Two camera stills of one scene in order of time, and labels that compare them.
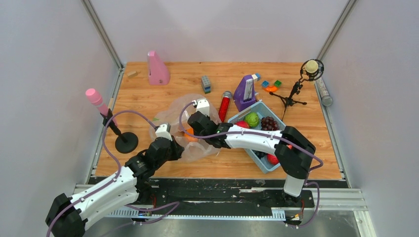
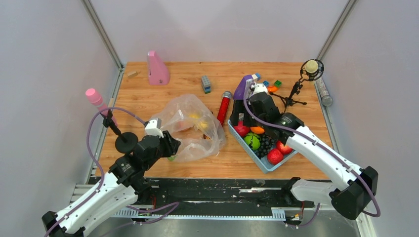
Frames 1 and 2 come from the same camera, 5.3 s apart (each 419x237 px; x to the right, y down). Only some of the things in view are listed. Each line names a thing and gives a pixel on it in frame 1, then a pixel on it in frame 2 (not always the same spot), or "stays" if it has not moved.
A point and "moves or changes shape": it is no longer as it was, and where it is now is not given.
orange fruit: (189, 137) moves or changes shape
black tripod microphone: (312, 70) stays
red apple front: (272, 159) stays
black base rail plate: (222, 195) stays
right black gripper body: (196, 134) -> (251, 112)
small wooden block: (132, 74) stays
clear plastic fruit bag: (196, 147) moves or changes shape
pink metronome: (158, 73) stays
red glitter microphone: (227, 95) stays
